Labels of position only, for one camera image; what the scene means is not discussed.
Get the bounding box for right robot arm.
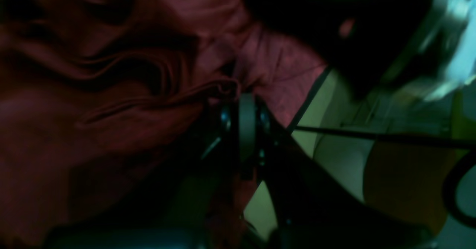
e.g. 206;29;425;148
243;0;475;101

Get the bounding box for red long-sleeve T-shirt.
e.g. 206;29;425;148
0;0;327;249

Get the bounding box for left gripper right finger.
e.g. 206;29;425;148
248;95;435;249

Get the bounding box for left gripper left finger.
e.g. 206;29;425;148
45;95;248;249

